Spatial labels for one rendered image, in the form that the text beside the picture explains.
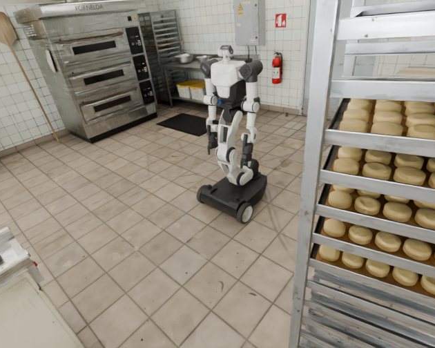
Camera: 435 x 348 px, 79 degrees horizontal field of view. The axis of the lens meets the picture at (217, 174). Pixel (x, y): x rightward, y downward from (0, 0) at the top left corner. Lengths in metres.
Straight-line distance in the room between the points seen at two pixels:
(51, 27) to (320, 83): 4.41
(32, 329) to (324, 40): 1.65
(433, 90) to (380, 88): 0.07
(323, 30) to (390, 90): 0.14
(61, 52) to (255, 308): 4.12
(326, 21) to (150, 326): 1.93
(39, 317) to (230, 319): 1.08
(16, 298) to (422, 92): 1.57
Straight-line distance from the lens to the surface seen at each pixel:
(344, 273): 0.77
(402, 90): 0.51
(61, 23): 4.76
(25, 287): 1.55
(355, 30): 0.50
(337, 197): 0.67
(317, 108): 0.50
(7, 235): 1.73
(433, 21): 0.50
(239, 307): 2.02
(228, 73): 2.14
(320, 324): 0.98
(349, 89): 0.51
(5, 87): 5.57
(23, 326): 1.67
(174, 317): 2.05
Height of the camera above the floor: 1.73
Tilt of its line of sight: 32 degrees down
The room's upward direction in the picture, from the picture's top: 7 degrees counter-clockwise
